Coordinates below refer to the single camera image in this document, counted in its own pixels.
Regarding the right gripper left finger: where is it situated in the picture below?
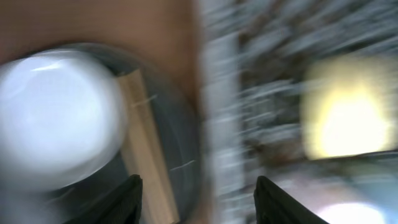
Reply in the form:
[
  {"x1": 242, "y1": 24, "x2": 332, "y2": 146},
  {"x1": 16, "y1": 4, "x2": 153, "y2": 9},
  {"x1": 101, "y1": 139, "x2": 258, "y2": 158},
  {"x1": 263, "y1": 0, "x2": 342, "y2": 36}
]
[{"x1": 65, "y1": 174, "x2": 143, "y2": 224}]

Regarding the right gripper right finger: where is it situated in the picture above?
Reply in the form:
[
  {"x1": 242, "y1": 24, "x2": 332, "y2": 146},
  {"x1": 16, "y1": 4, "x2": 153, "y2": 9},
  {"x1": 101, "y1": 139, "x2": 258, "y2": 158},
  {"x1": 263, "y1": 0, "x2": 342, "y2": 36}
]
[{"x1": 254, "y1": 176, "x2": 328, "y2": 224}]

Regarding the wooden chopstick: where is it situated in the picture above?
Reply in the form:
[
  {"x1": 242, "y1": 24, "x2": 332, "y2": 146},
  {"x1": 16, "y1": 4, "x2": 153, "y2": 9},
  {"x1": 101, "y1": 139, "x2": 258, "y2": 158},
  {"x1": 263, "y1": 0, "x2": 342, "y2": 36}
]
[
  {"x1": 116, "y1": 74, "x2": 165, "y2": 224},
  {"x1": 124, "y1": 68, "x2": 180, "y2": 224}
]

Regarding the grey round plate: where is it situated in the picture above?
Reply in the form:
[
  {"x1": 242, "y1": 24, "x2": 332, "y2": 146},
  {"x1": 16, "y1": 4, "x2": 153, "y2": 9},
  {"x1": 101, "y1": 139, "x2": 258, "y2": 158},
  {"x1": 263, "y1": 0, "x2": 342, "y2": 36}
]
[{"x1": 1, "y1": 50, "x2": 126, "y2": 191}]

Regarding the pink cup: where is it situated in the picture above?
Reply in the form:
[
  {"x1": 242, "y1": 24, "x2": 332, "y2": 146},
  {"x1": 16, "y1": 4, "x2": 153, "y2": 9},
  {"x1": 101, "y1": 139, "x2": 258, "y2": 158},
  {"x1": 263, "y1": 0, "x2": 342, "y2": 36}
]
[{"x1": 272, "y1": 172, "x2": 387, "y2": 224}]

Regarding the blue cup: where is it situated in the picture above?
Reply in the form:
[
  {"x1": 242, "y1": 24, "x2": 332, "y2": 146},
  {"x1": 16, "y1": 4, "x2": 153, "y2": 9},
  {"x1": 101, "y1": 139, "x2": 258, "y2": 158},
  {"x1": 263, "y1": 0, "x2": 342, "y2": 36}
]
[{"x1": 340, "y1": 174, "x2": 397, "y2": 223}]

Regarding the yellow bowl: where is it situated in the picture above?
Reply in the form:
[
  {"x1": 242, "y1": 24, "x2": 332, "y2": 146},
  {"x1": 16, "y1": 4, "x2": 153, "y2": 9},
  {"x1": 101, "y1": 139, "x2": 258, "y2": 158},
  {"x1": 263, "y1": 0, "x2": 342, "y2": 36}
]
[{"x1": 300, "y1": 56, "x2": 397, "y2": 160}]

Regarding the grey dishwasher rack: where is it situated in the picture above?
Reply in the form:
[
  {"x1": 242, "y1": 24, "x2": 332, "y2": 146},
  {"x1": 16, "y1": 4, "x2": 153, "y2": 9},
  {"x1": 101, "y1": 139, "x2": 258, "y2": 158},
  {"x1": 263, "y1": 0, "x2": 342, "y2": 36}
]
[{"x1": 200, "y1": 0, "x2": 397, "y2": 223}]

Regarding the round black serving tray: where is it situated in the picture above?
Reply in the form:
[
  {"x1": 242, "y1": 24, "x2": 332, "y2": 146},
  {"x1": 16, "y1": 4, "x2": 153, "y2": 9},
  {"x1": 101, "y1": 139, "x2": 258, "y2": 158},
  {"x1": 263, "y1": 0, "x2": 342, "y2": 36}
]
[{"x1": 18, "y1": 43, "x2": 201, "y2": 223}]

